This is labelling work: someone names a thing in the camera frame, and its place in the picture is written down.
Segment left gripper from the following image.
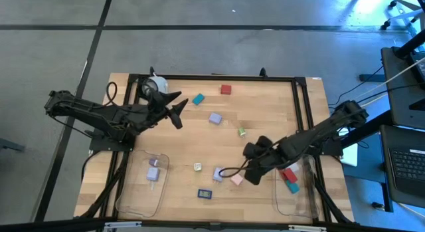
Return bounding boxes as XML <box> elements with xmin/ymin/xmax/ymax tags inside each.
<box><xmin>147</xmin><ymin>90</ymin><xmax>189</xmax><ymax>125</ymax></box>

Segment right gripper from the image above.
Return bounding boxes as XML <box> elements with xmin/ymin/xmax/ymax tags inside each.
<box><xmin>243</xmin><ymin>135</ymin><xmax>287</xmax><ymax>173</ymax></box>

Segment lavender wall charger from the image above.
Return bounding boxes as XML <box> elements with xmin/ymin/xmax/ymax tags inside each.
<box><xmin>145</xmin><ymin>166</ymin><xmax>161</xmax><ymax>191</ymax></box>
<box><xmin>208</xmin><ymin>112</ymin><xmax>224</xmax><ymax>126</ymax></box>
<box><xmin>212</xmin><ymin>167</ymin><xmax>226</xmax><ymax>183</ymax></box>

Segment red box green window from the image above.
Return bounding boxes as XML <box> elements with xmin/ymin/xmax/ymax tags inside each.
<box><xmin>280</xmin><ymin>168</ymin><xmax>299</xmax><ymax>184</ymax></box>

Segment grey office chair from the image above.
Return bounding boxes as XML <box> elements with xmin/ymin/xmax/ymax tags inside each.
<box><xmin>381</xmin><ymin>0</ymin><xmax>425</xmax><ymax>31</ymax></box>

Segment clear plastic bin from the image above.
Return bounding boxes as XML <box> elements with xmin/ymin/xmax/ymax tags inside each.
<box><xmin>115</xmin><ymin>149</ymin><xmax>170</xmax><ymax>219</ymax></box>
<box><xmin>271</xmin><ymin>151</ymin><xmax>320</xmax><ymax>215</ymax></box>

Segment black crossbar silver brackets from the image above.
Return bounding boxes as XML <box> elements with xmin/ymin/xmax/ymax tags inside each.
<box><xmin>0</xmin><ymin>217</ymin><xmax>425</xmax><ymax>232</ymax></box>

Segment black diagonal bar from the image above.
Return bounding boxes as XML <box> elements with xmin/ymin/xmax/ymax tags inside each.
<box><xmin>341</xmin><ymin>109</ymin><xmax>393</xmax><ymax>149</ymax></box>
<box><xmin>393</xmin><ymin>28</ymin><xmax>425</xmax><ymax>59</ymax></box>

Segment blue table leg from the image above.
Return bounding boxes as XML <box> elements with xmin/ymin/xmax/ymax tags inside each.
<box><xmin>381</xmin><ymin>181</ymin><xmax>395</xmax><ymax>213</ymax></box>

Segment black desk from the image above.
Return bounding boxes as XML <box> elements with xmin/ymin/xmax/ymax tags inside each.
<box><xmin>359</xmin><ymin>45</ymin><xmax>425</xmax><ymax>130</ymax></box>

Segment black laptop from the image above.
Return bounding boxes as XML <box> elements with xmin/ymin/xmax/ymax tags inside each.
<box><xmin>380</xmin><ymin>124</ymin><xmax>425</xmax><ymax>208</ymax></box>

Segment grey floor object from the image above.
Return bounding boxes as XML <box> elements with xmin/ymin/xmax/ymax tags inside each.
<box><xmin>0</xmin><ymin>138</ymin><xmax>26</xmax><ymax>154</ymax></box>

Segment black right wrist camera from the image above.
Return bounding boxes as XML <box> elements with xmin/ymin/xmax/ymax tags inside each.
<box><xmin>244</xmin><ymin>167</ymin><xmax>266</xmax><ymax>187</ymax></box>

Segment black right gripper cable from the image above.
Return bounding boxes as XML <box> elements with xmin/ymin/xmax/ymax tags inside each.
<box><xmin>218</xmin><ymin>165</ymin><xmax>248</xmax><ymax>179</ymax></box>

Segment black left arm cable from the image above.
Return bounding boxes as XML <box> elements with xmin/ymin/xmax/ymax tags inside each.
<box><xmin>105</xmin><ymin>81</ymin><xmax>118</xmax><ymax>103</ymax></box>

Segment black aluminium table frame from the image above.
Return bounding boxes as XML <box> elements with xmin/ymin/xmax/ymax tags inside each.
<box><xmin>99</xmin><ymin>67</ymin><xmax>355</xmax><ymax>226</ymax></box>

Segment black cable bundle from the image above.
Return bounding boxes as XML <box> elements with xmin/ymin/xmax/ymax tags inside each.
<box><xmin>311</xmin><ymin>172</ymin><xmax>353</xmax><ymax>225</ymax></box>
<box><xmin>79</xmin><ymin>151</ymin><xmax>131</xmax><ymax>219</ymax></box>

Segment black floor cable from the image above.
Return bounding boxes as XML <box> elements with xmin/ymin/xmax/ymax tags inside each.
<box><xmin>327</xmin><ymin>64</ymin><xmax>386</xmax><ymax>108</ymax></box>

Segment white cable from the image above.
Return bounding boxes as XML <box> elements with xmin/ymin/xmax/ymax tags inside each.
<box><xmin>357</xmin><ymin>56</ymin><xmax>425</xmax><ymax>102</ymax></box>

